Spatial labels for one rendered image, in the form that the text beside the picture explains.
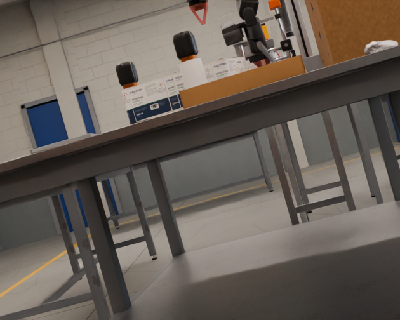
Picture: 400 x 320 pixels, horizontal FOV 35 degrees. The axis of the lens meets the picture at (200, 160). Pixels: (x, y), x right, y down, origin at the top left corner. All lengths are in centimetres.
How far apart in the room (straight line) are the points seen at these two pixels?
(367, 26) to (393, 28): 6
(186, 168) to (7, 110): 302
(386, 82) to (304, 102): 16
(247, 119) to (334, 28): 41
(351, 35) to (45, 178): 80
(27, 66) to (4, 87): 50
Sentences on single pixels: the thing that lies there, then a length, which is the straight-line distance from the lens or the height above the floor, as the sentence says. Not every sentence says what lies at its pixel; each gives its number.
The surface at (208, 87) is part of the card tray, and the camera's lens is 131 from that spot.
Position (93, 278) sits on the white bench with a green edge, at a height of 26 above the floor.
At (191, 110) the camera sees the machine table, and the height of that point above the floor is 82.
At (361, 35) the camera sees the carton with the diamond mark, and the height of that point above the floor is 90.
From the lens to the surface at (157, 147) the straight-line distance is 134.
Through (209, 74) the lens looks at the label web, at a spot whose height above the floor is 102.
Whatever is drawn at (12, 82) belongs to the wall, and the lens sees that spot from 1060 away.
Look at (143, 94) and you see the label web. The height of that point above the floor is 102.
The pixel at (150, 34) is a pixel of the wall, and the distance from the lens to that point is 1015.
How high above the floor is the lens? 75
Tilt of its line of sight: 1 degrees down
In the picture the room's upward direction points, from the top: 16 degrees counter-clockwise
